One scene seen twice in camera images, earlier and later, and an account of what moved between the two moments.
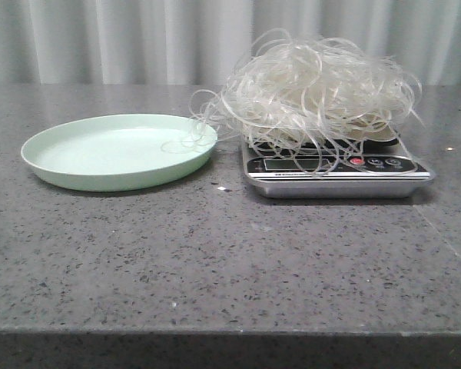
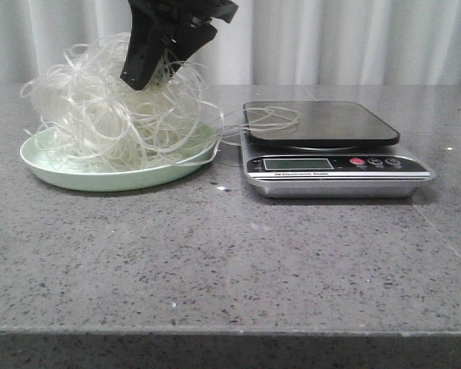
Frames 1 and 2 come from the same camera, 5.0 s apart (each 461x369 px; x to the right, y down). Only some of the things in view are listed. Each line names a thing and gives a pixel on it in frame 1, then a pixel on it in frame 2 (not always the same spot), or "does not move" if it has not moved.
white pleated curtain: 201,42 does not move
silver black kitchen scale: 372,167 does not move
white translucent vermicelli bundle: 326,99 to 95,121
